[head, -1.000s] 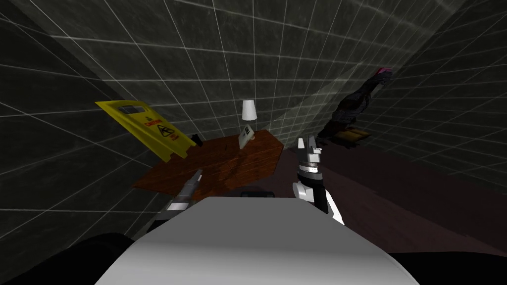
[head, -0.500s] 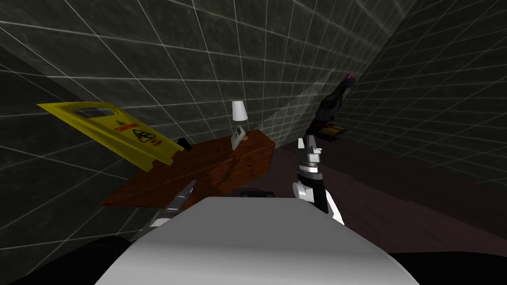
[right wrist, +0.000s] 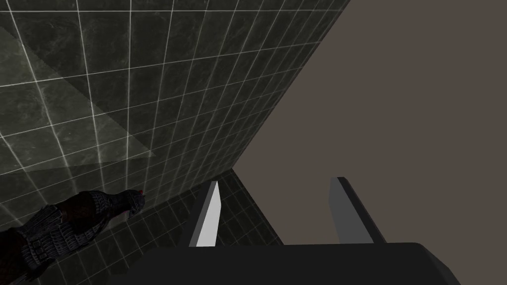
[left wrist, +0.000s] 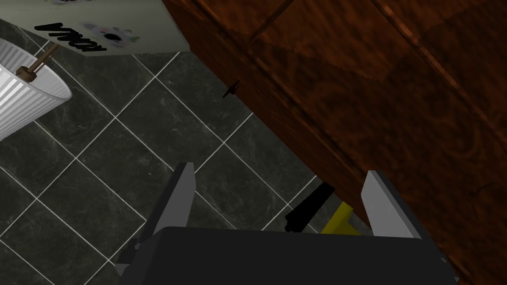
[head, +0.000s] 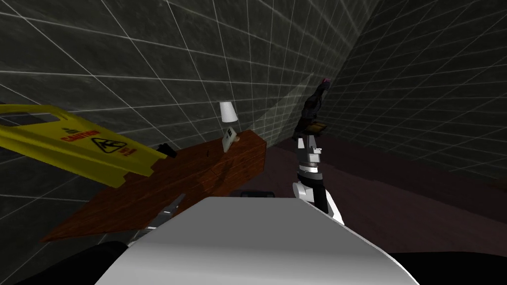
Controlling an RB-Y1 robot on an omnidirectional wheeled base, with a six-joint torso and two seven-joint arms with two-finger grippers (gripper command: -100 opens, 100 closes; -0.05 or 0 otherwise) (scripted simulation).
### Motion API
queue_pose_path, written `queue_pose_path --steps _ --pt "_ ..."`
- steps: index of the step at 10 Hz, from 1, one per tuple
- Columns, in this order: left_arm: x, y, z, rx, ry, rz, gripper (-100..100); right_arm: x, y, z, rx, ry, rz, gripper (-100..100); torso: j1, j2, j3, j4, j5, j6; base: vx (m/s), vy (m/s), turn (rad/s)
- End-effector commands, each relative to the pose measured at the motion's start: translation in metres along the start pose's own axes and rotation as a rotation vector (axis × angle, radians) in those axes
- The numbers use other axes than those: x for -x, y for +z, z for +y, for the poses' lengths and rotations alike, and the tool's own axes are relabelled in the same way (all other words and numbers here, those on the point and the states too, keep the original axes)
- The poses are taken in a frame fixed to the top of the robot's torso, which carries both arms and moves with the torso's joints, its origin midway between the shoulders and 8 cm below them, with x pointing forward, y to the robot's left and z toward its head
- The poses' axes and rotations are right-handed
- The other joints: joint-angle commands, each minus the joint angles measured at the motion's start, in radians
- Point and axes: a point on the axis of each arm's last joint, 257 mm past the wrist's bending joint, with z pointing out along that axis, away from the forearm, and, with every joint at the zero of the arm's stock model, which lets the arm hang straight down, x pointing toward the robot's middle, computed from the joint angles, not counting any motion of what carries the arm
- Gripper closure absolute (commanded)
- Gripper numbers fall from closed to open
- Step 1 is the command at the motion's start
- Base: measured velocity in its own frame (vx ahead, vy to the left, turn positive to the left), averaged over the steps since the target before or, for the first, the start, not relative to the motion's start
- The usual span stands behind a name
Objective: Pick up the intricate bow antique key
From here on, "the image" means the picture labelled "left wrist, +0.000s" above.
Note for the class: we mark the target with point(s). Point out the white ribbed lamp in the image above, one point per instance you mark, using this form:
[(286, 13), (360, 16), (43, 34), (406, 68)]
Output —
[(23, 99)]

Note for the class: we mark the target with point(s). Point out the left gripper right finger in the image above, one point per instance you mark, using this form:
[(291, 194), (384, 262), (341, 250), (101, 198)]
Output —
[(382, 211)]

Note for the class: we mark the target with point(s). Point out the brown wooden cupboard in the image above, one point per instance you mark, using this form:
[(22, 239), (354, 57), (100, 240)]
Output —
[(396, 99)]

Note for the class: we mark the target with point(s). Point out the small black knob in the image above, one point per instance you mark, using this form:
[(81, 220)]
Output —
[(232, 90)]

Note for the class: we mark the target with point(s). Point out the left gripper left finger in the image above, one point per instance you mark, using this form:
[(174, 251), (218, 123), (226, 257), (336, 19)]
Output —
[(178, 202)]

